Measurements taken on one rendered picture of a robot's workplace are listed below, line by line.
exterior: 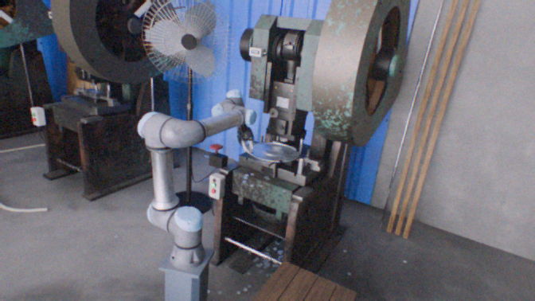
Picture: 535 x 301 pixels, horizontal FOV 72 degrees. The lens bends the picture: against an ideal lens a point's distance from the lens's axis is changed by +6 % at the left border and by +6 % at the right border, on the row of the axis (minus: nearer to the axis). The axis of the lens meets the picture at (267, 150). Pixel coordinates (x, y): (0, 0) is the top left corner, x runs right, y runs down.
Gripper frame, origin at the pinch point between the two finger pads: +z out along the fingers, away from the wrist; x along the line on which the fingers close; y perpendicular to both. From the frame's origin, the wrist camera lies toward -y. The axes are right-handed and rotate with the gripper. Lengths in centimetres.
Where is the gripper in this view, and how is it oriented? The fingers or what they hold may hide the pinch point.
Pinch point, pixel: (249, 150)
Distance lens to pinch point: 194.0
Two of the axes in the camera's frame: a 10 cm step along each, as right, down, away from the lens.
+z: 2.2, 8.7, 4.3
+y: 2.8, 3.7, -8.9
